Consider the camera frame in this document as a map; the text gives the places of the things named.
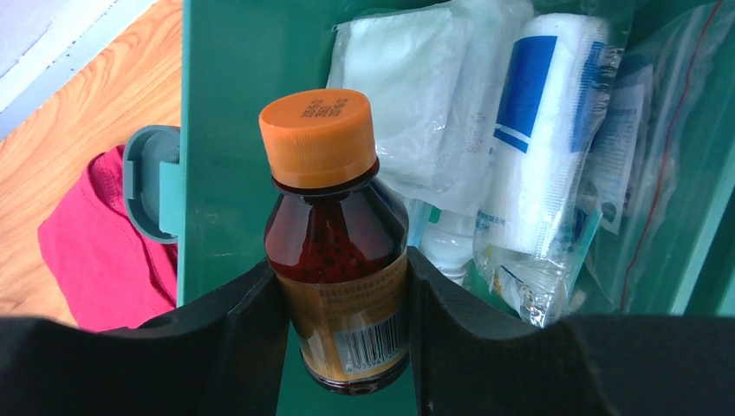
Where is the clear bag of items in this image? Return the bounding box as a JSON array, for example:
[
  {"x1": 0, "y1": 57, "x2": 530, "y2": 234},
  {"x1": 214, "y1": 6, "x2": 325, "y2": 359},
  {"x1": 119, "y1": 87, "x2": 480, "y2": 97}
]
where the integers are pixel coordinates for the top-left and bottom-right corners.
[{"x1": 585, "y1": 1, "x2": 734, "y2": 315}]

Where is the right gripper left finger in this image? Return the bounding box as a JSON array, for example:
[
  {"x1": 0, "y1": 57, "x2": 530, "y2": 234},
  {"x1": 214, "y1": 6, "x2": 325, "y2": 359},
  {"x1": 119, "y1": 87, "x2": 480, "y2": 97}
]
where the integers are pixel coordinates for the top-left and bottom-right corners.
[{"x1": 1, "y1": 261, "x2": 289, "y2": 415}]

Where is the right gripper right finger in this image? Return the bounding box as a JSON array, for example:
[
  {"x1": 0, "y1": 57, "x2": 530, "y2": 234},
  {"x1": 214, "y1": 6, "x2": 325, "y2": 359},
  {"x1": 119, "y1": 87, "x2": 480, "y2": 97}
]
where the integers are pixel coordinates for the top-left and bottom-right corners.
[{"x1": 407, "y1": 248, "x2": 734, "y2": 415}]

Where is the brown orange-cap bottle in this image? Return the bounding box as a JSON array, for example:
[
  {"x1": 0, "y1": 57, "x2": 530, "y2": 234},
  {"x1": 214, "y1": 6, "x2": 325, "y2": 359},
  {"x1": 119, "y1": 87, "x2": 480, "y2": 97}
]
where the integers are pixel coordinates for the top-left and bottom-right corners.
[{"x1": 258, "y1": 88, "x2": 408, "y2": 395}]

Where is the white gauze pack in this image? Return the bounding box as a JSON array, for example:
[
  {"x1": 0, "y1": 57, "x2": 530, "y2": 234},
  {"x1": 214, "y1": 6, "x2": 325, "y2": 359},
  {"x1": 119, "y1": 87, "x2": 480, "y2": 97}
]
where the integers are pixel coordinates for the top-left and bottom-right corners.
[{"x1": 328, "y1": 1, "x2": 534, "y2": 216}]

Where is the pink folded cloth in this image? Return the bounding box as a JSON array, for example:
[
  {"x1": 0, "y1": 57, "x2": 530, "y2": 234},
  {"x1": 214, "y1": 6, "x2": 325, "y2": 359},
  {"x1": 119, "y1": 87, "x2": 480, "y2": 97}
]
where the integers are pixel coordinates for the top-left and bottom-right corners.
[{"x1": 38, "y1": 146, "x2": 178, "y2": 332}]

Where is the teal medicine box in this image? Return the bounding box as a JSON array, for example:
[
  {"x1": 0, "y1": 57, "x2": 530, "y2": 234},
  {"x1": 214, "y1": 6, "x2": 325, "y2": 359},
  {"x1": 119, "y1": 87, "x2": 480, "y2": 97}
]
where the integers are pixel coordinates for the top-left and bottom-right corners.
[{"x1": 121, "y1": 0, "x2": 735, "y2": 416}]

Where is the small white blue tube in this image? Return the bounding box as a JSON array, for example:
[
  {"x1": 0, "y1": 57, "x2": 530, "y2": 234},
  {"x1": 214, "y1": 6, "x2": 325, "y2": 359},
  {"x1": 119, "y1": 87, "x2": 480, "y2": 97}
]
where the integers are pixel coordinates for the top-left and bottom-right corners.
[{"x1": 473, "y1": 13, "x2": 619, "y2": 328}]

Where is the white green-label bottle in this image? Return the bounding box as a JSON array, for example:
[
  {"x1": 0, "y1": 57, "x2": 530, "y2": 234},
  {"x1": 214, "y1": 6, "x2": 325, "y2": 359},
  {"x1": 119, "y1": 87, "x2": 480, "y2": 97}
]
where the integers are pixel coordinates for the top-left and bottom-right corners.
[{"x1": 419, "y1": 209, "x2": 475, "y2": 286}]

